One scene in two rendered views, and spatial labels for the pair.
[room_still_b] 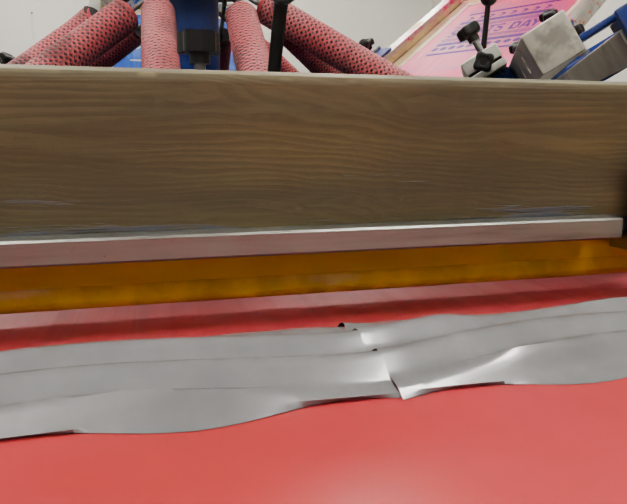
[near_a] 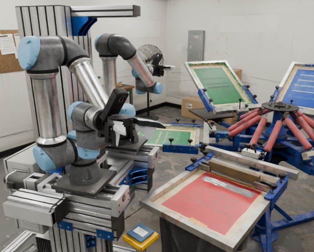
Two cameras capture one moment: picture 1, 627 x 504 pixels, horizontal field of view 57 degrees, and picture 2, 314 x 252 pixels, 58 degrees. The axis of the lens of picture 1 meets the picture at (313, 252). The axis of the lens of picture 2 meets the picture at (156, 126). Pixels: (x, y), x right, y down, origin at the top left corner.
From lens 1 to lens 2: 1.78 m
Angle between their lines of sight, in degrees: 53
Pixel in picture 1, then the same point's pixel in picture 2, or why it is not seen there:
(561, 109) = (249, 175)
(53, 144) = (217, 167)
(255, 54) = (272, 135)
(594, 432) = (228, 192)
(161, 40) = (258, 129)
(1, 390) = (210, 180)
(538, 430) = (226, 191)
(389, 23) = not seen: outside the picture
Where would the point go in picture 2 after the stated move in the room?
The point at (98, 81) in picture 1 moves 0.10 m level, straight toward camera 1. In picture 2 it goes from (220, 165) to (214, 171)
